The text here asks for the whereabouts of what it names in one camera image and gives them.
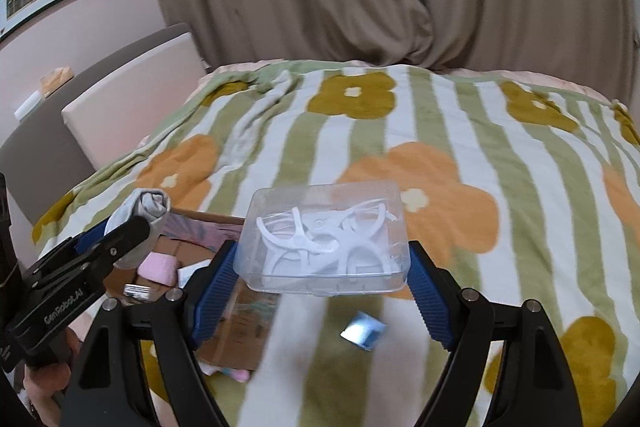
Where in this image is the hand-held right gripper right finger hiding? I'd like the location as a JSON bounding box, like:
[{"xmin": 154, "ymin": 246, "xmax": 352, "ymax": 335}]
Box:
[{"xmin": 407, "ymin": 240, "xmax": 584, "ymax": 427}]

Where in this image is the clear plastic box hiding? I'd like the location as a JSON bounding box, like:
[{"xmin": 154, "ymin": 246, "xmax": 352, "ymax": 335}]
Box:
[{"xmin": 233, "ymin": 181, "xmax": 412, "ymax": 298}]

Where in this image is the small white box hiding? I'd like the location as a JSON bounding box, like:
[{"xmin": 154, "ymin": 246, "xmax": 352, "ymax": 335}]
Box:
[{"xmin": 14, "ymin": 89, "xmax": 47, "ymax": 121}]

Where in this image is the white patterned sock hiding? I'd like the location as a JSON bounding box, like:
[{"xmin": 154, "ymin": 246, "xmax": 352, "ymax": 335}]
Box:
[{"xmin": 104, "ymin": 188, "xmax": 172, "ymax": 271}]

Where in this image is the grey headboard panel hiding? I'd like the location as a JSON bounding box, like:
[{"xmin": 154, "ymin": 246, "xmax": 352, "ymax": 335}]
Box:
[{"xmin": 0, "ymin": 22, "xmax": 195, "ymax": 253}]

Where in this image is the green striped flower blanket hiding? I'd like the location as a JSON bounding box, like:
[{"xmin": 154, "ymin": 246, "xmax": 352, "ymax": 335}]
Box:
[{"xmin": 31, "ymin": 62, "xmax": 640, "ymax": 427}]

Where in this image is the cardboard box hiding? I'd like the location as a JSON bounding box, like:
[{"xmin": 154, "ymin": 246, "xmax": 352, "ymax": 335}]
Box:
[{"xmin": 102, "ymin": 207, "xmax": 282, "ymax": 384}]

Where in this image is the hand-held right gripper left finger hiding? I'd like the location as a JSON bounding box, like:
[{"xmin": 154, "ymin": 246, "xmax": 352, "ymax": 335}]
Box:
[{"xmin": 65, "ymin": 239, "xmax": 241, "ymax": 427}]

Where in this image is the person's left hand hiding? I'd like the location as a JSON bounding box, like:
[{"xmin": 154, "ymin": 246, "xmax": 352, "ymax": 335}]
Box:
[{"xmin": 22, "ymin": 336, "xmax": 83, "ymax": 418}]

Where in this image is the small blue box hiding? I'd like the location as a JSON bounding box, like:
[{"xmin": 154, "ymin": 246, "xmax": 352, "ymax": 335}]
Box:
[{"xmin": 339, "ymin": 310, "xmax": 389, "ymax": 352}]

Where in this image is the white padded headboard panel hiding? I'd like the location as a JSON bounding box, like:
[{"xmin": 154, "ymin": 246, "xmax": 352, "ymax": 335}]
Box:
[{"xmin": 60, "ymin": 32, "xmax": 209, "ymax": 169}]

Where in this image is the pink fluffy sock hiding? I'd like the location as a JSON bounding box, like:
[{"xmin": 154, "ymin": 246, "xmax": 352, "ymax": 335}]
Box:
[{"xmin": 137, "ymin": 253, "xmax": 179, "ymax": 289}]

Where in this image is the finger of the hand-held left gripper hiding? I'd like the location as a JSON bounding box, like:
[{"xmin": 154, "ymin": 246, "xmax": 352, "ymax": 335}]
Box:
[
  {"xmin": 25, "ymin": 215, "xmax": 152, "ymax": 290},
  {"xmin": 64, "ymin": 226, "xmax": 110, "ymax": 255}
]

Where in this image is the tissue box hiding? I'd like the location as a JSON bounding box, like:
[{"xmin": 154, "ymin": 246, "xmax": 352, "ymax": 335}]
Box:
[{"xmin": 39, "ymin": 65, "xmax": 74, "ymax": 98}]

